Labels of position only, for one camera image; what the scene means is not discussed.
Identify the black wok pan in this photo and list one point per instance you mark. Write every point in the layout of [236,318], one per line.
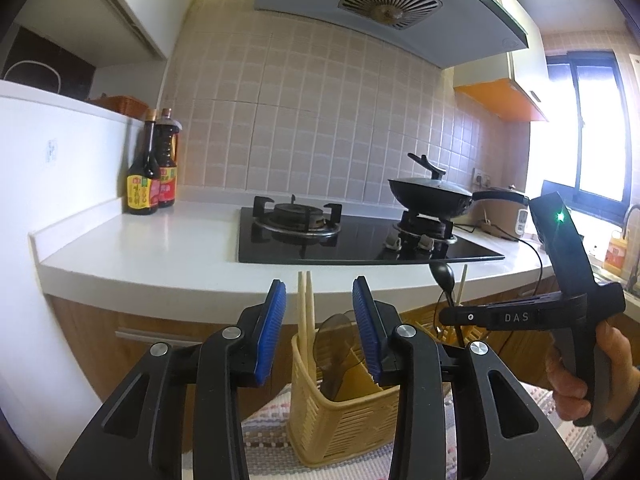
[444,200]

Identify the rice cooker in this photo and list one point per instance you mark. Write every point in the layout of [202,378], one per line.
[503,212]

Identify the range hood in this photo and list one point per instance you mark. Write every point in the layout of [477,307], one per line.
[445,33]

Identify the red label sauce bottle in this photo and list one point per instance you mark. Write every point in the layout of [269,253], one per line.
[166,148]

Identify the wooden chopstick in basket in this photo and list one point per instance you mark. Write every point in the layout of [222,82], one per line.
[302,320]

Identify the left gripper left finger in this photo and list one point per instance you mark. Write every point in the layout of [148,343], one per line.
[137,432]

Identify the window frame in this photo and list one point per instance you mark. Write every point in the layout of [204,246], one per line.
[587,156]

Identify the dark soy sauce bottle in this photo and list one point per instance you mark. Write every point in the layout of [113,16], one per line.
[143,176]

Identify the orange upper cabinet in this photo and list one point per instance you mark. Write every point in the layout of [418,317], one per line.
[513,85]

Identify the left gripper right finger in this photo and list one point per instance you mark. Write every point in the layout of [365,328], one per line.
[500,431]

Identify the black gas stove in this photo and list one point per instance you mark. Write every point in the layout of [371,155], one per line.
[296,233]

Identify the yellow plastic utensil basket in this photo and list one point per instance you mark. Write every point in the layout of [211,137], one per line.
[362,418]

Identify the short wooden chopstick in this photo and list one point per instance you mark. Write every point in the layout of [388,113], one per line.
[462,285]

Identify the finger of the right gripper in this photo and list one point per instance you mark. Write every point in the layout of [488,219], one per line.
[494,318]

